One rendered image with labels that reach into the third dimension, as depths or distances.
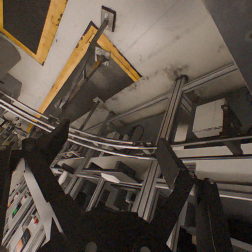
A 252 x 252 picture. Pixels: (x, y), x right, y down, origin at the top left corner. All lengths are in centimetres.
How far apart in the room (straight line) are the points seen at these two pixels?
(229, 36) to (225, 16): 5
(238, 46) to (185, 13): 73
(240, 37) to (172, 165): 36
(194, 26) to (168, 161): 106
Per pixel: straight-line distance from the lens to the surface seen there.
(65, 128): 20
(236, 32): 46
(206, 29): 119
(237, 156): 58
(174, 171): 17
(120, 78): 154
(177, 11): 117
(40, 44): 192
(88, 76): 127
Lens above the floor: 110
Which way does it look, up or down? 30 degrees down
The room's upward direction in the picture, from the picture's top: 155 degrees counter-clockwise
